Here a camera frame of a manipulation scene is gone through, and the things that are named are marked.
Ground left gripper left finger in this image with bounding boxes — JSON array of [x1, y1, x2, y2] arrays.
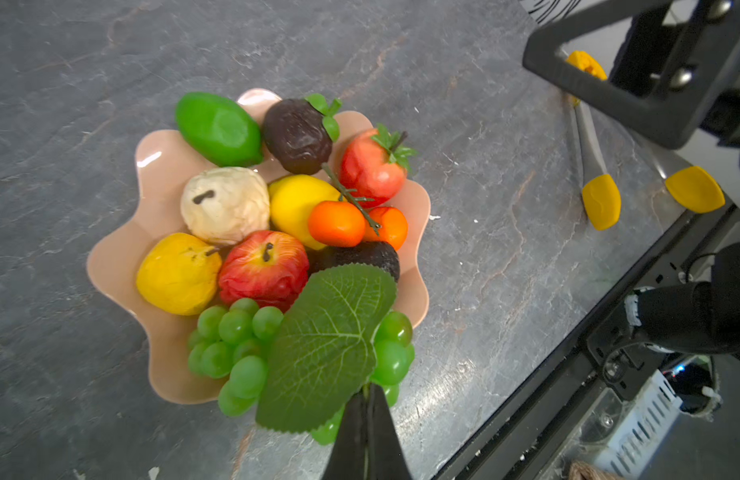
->
[[322, 392, 367, 480]]

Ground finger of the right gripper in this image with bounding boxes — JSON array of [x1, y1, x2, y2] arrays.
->
[[523, 1, 740, 149]]

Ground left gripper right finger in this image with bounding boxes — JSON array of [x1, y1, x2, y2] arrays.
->
[[367, 384, 412, 480]]

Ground green fake grapes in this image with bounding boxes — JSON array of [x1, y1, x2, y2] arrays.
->
[[187, 262, 415, 445]]

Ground red fake apple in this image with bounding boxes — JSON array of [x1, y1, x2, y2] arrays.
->
[[218, 230, 310, 312]]

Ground pink wavy fruit bowl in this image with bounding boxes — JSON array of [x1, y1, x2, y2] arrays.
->
[[87, 111, 431, 405]]

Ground small orange fake tangerine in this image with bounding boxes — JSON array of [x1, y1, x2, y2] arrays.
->
[[308, 201, 366, 247]]

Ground yellow fake pear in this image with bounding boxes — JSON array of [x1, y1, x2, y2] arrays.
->
[[136, 233, 223, 316]]

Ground yellow fake lemon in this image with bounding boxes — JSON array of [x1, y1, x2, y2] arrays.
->
[[269, 175, 340, 250]]

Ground red fake strawberry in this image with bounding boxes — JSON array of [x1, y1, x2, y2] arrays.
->
[[339, 124, 418, 208]]

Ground dark fake avocado half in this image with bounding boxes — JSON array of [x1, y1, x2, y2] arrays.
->
[[262, 93, 343, 175]]

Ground green fake lime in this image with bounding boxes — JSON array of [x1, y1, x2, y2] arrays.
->
[[175, 92, 264, 167]]

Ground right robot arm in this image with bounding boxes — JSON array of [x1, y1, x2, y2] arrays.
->
[[523, 1, 740, 356]]

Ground striped brown cloth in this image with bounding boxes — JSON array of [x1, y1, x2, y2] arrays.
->
[[567, 461, 624, 480]]

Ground yellow handled tongs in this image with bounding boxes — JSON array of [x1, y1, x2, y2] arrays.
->
[[563, 50, 727, 232]]

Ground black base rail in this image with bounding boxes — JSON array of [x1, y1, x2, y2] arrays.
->
[[437, 205, 740, 479]]

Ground white slotted cable duct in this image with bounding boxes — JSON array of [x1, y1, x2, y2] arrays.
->
[[591, 370, 682, 479]]

